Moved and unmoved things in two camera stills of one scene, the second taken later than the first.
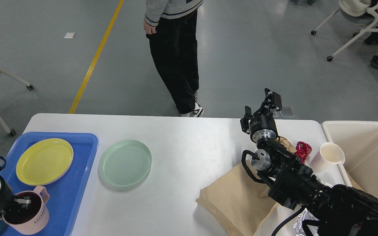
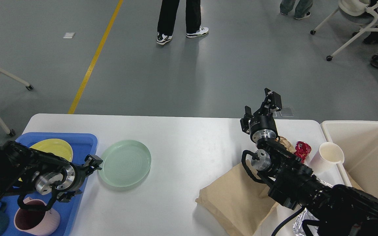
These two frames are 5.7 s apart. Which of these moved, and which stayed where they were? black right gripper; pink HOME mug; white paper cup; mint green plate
Moved: pink HOME mug
Stayed: mint green plate; white paper cup; black right gripper
